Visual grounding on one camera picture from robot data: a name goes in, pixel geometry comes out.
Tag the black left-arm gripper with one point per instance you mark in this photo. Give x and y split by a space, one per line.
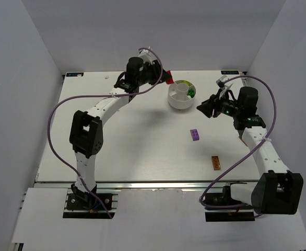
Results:
156 72

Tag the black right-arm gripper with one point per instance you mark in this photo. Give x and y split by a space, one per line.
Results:
214 105

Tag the red curved lego piece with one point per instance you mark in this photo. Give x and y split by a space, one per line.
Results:
169 80

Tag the small green lego brick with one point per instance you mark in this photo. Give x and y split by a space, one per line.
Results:
191 93

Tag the purple curved lego brick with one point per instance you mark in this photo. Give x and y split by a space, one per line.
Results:
194 134

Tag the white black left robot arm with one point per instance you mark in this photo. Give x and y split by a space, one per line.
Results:
86 134

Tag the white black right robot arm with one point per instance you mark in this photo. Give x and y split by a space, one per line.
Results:
278 189

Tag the white round divided container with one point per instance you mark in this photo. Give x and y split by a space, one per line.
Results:
177 96

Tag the blue label sticker right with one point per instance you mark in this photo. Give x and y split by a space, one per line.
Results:
229 72

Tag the blue label sticker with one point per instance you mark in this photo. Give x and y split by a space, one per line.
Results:
74 74
229 72

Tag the orange flat lego plate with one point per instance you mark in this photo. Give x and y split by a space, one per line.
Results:
216 163

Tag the blue label sticker left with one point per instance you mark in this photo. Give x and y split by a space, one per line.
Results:
74 74

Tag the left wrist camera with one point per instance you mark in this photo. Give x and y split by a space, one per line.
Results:
145 55

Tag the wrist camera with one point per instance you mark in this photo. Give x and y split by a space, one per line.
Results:
221 82
145 55

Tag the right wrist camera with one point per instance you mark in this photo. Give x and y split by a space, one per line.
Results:
221 82

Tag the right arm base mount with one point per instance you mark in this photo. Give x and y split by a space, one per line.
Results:
220 207

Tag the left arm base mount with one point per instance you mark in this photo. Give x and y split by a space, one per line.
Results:
82 205

